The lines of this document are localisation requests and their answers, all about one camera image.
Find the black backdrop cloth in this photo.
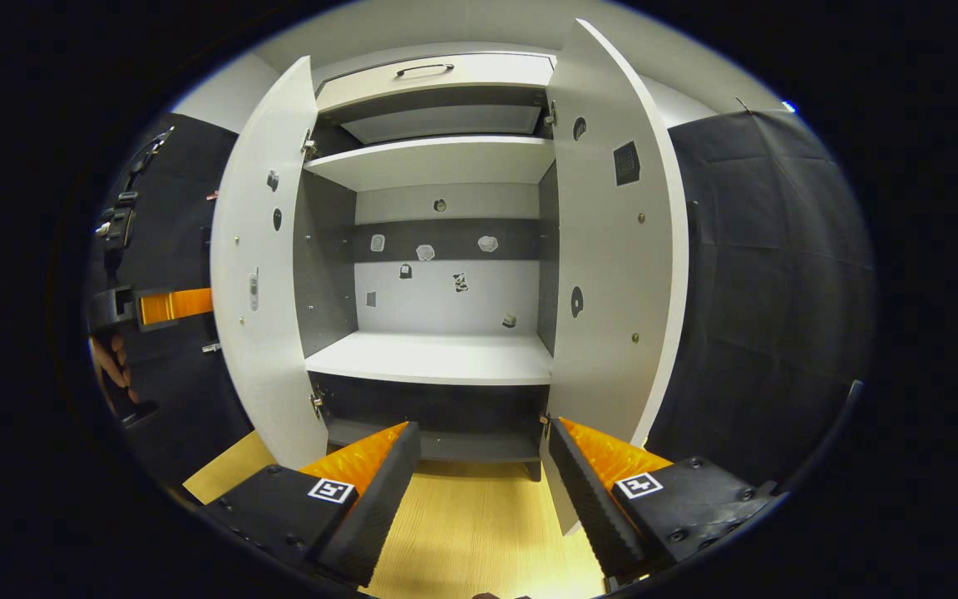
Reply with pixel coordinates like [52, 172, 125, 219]
[84, 108, 875, 492]

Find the white cabinet shelf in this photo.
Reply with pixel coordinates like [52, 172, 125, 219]
[304, 330, 555, 386]
[304, 136, 556, 193]

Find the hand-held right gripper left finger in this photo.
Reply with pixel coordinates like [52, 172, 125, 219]
[196, 421, 422, 587]

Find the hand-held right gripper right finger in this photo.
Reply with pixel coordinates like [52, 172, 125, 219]
[547, 418, 779, 583]

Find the beige cabinet door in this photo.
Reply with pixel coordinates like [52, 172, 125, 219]
[210, 56, 330, 468]
[539, 18, 690, 537]

